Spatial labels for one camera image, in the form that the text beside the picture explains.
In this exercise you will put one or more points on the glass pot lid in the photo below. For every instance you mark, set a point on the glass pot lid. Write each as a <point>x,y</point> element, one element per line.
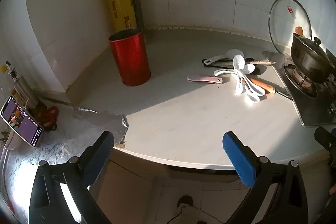
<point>286,29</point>

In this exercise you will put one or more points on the smartphone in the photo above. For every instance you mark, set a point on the smartphone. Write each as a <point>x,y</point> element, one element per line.
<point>21,121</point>

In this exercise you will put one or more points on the bamboo chopsticks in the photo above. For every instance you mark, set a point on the bamboo chopsticks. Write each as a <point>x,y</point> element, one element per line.
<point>262,63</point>

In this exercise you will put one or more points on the white rice paddle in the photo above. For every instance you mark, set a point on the white rice paddle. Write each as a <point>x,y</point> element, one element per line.
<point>216,58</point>

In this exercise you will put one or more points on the oil dispenser bottle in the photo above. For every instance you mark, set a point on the oil dispenser bottle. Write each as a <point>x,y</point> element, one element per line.
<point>19,85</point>

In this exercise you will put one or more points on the person's shoe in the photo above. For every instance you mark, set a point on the person's shoe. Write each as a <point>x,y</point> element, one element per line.
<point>185,200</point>

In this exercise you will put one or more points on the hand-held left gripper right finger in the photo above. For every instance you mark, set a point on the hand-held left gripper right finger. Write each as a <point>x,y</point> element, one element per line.
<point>237,158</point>

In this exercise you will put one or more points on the red scissors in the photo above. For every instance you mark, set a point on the red scissors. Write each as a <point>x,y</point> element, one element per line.
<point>50,115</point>

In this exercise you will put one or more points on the red metal canister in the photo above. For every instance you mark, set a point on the red metal canister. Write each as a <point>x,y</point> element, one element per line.
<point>130,61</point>

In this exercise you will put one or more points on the person's right hand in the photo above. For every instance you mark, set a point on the person's right hand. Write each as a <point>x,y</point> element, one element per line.
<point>332,188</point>

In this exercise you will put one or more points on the black cooking pot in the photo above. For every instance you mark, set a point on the black cooking pot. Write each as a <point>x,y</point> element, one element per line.
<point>307,61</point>

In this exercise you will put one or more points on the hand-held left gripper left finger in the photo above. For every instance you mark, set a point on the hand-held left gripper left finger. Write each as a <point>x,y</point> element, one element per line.
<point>101,150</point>

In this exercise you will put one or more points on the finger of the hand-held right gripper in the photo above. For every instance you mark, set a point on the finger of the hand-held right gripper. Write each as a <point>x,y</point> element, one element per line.
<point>325,138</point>

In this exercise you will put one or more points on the gas stove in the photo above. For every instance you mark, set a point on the gas stove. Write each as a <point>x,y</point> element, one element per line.
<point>307,111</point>

